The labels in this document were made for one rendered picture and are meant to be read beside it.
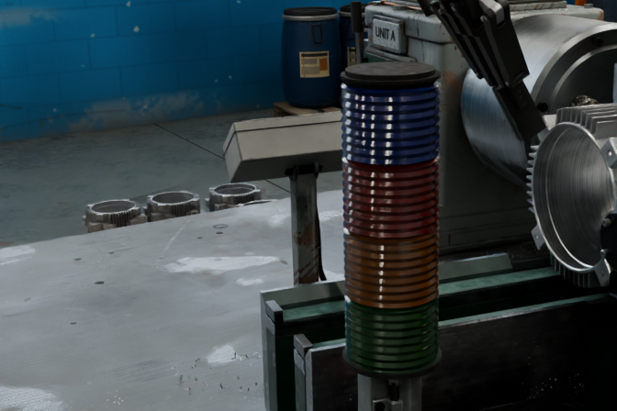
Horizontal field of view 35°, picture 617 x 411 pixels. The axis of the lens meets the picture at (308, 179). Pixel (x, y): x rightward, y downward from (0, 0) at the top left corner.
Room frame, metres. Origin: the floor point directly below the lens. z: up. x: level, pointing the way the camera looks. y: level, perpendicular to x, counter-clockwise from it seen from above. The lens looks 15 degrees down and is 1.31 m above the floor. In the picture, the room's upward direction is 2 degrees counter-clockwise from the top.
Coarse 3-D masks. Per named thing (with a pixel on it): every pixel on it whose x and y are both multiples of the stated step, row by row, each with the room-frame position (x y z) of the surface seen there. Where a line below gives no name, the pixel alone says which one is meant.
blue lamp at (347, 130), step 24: (360, 96) 0.55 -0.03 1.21; (384, 96) 0.55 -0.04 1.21; (408, 96) 0.55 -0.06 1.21; (432, 96) 0.56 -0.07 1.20; (360, 120) 0.55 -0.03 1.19; (384, 120) 0.55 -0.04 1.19; (408, 120) 0.55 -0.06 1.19; (432, 120) 0.56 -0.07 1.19; (360, 144) 0.55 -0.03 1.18; (384, 144) 0.55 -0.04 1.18; (408, 144) 0.55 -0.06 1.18; (432, 144) 0.56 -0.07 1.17
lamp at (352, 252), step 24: (360, 240) 0.55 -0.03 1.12; (384, 240) 0.55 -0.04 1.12; (408, 240) 0.55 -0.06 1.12; (432, 240) 0.56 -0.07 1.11; (360, 264) 0.55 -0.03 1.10; (384, 264) 0.55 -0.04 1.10; (408, 264) 0.55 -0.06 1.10; (432, 264) 0.56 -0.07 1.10; (360, 288) 0.55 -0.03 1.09; (384, 288) 0.55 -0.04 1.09; (408, 288) 0.55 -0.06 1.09; (432, 288) 0.56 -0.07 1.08
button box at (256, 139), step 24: (264, 120) 1.09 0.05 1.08; (288, 120) 1.10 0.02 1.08; (312, 120) 1.11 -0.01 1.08; (336, 120) 1.11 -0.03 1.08; (240, 144) 1.06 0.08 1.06; (264, 144) 1.07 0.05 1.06; (288, 144) 1.08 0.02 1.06; (312, 144) 1.09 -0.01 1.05; (336, 144) 1.09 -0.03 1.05; (240, 168) 1.07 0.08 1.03; (264, 168) 1.09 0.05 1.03; (288, 168) 1.10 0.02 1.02; (336, 168) 1.14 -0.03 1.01
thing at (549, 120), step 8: (544, 120) 1.03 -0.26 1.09; (552, 120) 1.03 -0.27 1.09; (544, 128) 1.02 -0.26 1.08; (608, 144) 0.92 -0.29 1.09; (616, 144) 0.91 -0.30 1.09; (608, 152) 0.92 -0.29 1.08; (616, 152) 0.90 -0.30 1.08; (608, 160) 0.91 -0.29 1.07; (616, 160) 0.90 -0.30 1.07; (536, 232) 1.03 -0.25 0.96; (536, 240) 1.03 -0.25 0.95; (544, 248) 1.03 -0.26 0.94; (600, 264) 0.92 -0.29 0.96; (608, 264) 0.91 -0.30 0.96; (600, 272) 0.92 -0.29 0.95; (608, 272) 0.90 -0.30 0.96; (600, 280) 0.92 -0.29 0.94; (608, 280) 0.91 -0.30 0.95
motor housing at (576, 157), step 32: (576, 128) 1.01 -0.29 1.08; (608, 128) 0.94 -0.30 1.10; (544, 160) 1.04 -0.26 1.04; (576, 160) 1.06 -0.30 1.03; (544, 192) 1.05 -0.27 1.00; (576, 192) 1.06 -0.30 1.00; (608, 192) 1.07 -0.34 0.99; (544, 224) 1.03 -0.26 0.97; (576, 224) 1.04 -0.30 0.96; (576, 256) 0.99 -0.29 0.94
